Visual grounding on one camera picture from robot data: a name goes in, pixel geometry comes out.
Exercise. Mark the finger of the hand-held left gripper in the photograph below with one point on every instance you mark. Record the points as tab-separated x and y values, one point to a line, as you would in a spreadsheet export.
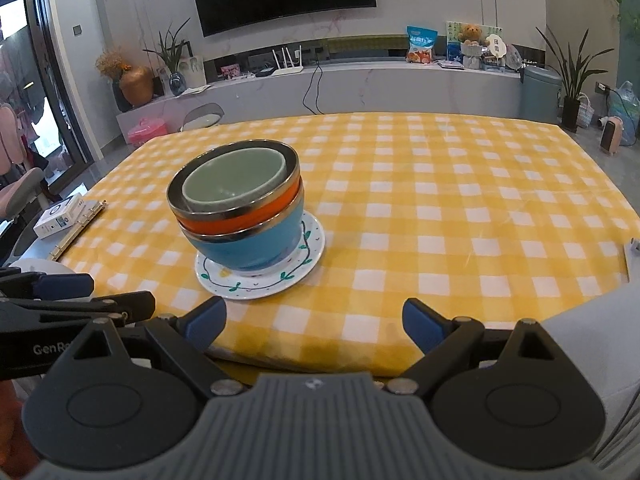
65	285
130	306

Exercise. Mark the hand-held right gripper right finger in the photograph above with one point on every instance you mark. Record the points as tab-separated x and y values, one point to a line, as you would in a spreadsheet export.
422	325

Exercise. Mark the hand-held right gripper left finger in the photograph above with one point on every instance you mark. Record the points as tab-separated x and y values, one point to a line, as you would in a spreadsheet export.
205	320

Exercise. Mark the fruit print white plate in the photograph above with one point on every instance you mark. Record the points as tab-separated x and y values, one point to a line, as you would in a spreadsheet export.
225	285

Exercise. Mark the blue steel bowl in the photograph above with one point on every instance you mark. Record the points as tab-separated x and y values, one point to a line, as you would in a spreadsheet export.
250	250

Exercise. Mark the orange steel bowl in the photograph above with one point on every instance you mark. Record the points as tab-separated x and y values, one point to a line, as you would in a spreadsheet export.
240	222

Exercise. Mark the green ceramic bowl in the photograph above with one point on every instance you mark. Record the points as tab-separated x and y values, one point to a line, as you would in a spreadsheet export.
235	180

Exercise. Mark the person's left hand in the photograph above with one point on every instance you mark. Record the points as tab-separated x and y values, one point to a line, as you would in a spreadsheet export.
10	425

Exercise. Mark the white cardboard box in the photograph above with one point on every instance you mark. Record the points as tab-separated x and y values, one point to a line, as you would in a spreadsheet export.
57	217

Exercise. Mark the grey chair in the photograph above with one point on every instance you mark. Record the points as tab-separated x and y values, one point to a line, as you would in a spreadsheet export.
22	195

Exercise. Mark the yellow checked tablecloth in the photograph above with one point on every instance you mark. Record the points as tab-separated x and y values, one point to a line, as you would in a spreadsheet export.
450	210

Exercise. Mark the pink case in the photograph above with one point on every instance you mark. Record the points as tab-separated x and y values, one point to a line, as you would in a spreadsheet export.
145	132

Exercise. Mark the light grey cloth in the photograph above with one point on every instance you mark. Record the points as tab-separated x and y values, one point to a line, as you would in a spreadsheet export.
605	340

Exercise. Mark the black vase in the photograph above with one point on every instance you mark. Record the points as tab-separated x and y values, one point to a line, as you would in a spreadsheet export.
120	97

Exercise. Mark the grey round stool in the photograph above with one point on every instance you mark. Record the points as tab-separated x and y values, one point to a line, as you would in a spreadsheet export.
202	120

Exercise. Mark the dark framed glass door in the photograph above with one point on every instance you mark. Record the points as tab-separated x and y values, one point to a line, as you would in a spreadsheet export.
60	85

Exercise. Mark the bronze vase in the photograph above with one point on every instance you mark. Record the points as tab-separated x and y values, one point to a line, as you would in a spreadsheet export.
136	87

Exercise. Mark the white device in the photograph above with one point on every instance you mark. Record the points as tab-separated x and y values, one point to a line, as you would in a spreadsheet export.
635	255

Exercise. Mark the white papers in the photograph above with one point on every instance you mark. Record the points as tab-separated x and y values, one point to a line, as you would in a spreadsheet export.
195	90

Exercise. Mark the blue glass vase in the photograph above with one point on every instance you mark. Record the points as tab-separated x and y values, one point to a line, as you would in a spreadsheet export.
177	85

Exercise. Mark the dried flowers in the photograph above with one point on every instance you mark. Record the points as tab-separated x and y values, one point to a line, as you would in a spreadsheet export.
111	62

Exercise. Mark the white marble television cabinet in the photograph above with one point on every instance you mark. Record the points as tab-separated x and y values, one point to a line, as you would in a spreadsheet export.
390	90

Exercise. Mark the white printed box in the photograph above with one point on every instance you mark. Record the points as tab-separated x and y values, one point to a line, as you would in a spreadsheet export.
192	70

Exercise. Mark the pink printed box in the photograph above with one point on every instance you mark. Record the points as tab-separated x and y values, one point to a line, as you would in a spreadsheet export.
231	71

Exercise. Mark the green leafy plant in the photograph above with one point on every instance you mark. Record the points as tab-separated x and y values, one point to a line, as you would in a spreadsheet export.
170	52

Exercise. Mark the grey blue trash bin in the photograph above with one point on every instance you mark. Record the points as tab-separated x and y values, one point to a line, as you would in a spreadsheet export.
539	95

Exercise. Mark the potted green plant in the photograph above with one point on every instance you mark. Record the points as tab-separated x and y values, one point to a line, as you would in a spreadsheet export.
570	110

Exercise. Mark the white book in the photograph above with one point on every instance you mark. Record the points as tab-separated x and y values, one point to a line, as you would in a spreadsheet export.
451	64

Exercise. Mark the white router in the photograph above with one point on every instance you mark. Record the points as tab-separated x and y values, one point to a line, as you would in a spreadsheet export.
287	71

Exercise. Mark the pink heater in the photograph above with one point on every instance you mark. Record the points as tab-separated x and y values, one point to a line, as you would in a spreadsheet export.
611	137

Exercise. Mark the woven basket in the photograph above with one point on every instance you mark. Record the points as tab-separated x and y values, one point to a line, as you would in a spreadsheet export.
585	112

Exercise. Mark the small storage box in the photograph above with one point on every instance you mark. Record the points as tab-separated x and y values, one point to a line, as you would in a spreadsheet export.
492	63

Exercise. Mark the white hair dryer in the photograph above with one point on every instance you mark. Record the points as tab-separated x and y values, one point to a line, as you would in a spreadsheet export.
602	121

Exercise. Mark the blue snack bag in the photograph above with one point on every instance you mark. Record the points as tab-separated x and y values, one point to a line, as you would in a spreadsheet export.
421	46

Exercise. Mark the teddy bear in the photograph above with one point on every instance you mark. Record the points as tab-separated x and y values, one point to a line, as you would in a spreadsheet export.
471	42

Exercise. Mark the white round fan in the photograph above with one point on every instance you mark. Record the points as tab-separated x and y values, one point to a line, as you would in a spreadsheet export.
496	45

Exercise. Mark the green picture board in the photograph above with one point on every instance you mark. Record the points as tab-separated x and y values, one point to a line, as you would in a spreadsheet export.
452	35

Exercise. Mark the blue plastic bag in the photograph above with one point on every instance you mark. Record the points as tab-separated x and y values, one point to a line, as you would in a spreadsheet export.
627	107

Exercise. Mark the metal binder rail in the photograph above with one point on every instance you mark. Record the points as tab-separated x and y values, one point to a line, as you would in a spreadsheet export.
80	230

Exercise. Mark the wall socket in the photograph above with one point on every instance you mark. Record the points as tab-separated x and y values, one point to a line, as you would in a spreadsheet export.
601	86

